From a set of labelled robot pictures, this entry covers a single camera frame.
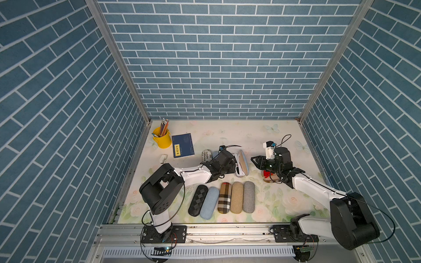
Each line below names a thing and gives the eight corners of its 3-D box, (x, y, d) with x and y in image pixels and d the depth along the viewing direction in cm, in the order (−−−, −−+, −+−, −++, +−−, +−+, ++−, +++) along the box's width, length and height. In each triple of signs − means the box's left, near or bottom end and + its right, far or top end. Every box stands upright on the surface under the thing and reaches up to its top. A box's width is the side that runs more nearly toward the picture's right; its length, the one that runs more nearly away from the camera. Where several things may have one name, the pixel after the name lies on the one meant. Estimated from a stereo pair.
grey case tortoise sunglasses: (242, 211, 82) (243, 210, 79) (243, 182, 92) (244, 180, 89) (254, 213, 81) (255, 212, 79) (254, 184, 91) (255, 182, 89)
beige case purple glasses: (229, 212, 81) (230, 210, 79) (231, 183, 91) (232, 181, 89) (242, 214, 81) (243, 212, 79) (243, 184, 91) (244, 182, 88)
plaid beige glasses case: (216, 212, 81) (216, 211, 79) (220, 183, 91) (220, 181, 89) (229, 214, 81) (230, 212, 78) (231, 185, 91) (232, 182, 88)
